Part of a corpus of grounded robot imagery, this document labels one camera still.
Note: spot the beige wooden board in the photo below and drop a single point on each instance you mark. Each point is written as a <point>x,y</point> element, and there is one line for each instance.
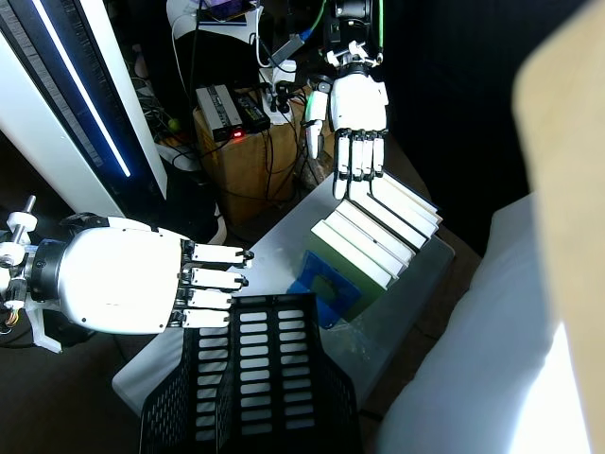
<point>567,142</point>

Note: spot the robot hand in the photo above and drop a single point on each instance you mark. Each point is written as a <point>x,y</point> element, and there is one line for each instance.
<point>359,104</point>
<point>118,279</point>

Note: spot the light usb adapter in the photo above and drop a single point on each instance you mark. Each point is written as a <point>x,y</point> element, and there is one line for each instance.
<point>286,47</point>

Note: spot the large cardboard box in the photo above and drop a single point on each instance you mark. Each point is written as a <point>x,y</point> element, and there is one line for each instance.
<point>236,179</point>

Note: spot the white patterned cover book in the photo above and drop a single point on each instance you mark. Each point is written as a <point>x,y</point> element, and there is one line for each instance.
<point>385,232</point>

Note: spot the green cover book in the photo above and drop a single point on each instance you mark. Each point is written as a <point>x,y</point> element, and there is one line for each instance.
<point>352,257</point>

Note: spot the phone with purple screen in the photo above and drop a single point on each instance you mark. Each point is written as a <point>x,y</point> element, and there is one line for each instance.
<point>227,9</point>

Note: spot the blue plastic bookend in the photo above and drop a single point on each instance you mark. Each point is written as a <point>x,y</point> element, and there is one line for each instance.
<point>307,265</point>

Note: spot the white tower appliance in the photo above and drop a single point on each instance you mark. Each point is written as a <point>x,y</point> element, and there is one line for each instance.
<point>57,179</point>

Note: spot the black mesh file tray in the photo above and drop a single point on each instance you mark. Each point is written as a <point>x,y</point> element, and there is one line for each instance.
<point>234,331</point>

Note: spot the white rounded housing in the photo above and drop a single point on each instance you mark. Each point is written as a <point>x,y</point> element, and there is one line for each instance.
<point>179,23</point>

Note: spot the green ball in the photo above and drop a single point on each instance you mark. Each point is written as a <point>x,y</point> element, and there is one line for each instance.
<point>174,124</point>

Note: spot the black power adapter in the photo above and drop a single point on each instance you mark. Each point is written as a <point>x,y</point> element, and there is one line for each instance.
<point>253,111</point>

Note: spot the white charger plug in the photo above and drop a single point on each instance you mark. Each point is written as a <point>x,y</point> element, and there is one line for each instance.
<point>283,71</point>

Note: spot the white paperback book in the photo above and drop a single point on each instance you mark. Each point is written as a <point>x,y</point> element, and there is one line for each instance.
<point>368,243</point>
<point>413,210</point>

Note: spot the dark back cover book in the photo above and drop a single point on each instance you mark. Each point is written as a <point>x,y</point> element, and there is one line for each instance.
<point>416,196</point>

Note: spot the black cover book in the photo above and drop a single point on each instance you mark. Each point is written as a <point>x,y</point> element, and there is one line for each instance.
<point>402,222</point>

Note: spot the white power strip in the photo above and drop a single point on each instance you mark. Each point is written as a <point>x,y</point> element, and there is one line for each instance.
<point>281,113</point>

